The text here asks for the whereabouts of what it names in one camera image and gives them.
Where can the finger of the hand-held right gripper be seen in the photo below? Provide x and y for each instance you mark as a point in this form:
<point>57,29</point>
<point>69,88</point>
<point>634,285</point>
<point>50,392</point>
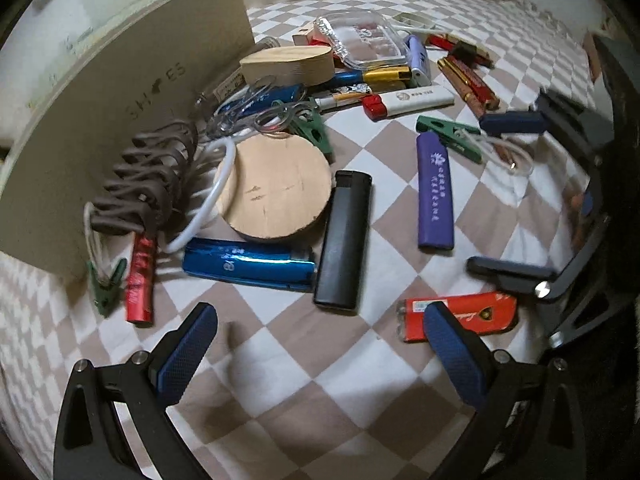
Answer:
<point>510,272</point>
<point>515,122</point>

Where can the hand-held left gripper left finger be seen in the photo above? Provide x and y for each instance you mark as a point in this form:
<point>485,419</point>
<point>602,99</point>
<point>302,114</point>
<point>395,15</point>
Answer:
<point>182,360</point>

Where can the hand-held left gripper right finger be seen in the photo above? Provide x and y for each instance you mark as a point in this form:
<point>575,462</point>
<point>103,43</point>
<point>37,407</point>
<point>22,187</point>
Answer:
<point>457,360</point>

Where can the black lighter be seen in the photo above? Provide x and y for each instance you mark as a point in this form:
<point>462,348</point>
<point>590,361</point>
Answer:
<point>345,245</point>

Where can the white cardboard shoe box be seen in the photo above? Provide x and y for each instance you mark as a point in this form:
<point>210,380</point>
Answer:
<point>100,85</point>

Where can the orange red lighter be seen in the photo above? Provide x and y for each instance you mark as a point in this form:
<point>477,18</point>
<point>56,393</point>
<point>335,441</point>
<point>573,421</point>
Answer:
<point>480,315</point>

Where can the orange gold lighter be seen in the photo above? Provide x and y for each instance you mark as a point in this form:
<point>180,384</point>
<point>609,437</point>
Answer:
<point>472,92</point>

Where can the dark red lighter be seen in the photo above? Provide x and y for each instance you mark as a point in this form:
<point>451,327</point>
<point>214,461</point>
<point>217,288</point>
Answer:
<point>470,77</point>

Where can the green clothespin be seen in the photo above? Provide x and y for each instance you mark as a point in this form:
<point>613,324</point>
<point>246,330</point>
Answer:
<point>312,132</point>
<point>107,287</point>
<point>445,132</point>

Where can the red metallic lighter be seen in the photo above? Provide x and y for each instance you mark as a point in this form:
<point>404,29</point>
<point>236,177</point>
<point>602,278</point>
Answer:
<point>141,280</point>

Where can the white lighter red cap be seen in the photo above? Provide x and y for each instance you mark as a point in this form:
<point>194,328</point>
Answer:
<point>420,100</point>

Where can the purple lighter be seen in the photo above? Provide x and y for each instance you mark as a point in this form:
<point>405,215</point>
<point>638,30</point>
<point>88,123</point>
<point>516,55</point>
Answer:
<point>435,195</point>

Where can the blue metallic lighter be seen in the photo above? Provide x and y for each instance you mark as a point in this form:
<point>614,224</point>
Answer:
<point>245,265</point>

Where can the lavender lighter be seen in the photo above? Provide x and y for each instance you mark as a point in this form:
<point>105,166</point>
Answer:
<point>417,60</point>

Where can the yellow gold lighter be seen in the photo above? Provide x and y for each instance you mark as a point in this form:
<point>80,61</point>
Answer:
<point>390,77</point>

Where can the clear plastic case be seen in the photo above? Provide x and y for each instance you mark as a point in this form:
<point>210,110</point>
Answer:
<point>365,40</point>

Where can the round wooden disc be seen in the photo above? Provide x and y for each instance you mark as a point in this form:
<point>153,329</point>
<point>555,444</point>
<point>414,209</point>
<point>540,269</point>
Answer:
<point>275,190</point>

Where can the small beige printed box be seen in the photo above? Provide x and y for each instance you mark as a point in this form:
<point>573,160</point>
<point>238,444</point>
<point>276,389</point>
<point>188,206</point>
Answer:
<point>305,39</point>

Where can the wooden oval box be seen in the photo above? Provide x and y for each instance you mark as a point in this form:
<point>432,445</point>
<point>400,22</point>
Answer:
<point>290,65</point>

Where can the clear plastic tube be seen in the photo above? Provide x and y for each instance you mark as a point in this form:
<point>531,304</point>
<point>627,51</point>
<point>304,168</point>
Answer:
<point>220,92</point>

